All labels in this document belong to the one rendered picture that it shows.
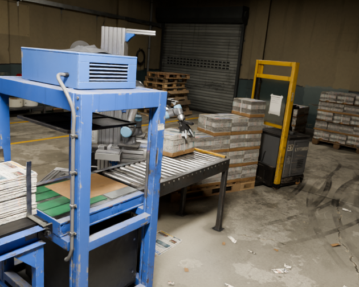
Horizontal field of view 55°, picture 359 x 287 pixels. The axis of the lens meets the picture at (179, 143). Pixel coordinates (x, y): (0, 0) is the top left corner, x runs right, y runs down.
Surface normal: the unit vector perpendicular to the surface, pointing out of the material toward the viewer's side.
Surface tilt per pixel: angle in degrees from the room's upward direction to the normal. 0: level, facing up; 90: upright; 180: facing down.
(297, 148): 90
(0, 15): 90
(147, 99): 90
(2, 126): 90
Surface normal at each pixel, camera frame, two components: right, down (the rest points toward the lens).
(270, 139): -0.84, 0.06
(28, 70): -0.61, 0.14
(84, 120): 0.79, 0.21
